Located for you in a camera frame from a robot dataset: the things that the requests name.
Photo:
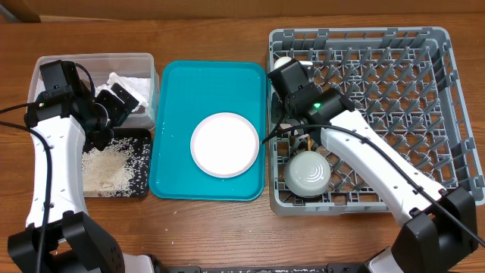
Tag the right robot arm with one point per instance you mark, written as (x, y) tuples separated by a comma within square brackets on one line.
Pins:
[(438, 227)]

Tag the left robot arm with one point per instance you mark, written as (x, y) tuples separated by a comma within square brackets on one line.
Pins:
[(60, 236)]

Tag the teal serving tray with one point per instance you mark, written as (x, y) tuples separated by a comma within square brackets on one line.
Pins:
[(190, 92)]

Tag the pink plate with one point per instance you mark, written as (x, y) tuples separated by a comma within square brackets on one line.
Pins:
[(224, 145)]

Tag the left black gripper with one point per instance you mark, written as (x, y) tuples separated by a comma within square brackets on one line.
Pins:
[(120, 109)]

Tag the clear plastic bin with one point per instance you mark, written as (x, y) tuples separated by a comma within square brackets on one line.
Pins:
[(100, 66)]

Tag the cream paper cup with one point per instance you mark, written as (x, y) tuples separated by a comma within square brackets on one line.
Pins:
[(282, 62)]

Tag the black plastic tray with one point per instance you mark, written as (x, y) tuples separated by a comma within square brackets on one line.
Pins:
[(140, 167)]

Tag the pile of rice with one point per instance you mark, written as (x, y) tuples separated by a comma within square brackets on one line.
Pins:
[(108, 170)]

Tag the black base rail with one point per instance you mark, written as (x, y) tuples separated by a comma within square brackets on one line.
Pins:
[(351, 267)]

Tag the white bowl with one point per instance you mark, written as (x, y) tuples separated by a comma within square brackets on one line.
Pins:
[(307, 174)]

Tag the grey dishwasher rack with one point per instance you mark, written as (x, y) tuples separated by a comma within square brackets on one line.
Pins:
[(405, 83)]

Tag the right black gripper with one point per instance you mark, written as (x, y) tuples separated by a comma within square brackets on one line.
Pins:
[(280, 113)]

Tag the white napkin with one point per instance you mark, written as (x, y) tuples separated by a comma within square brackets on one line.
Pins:
[(139, 88)]

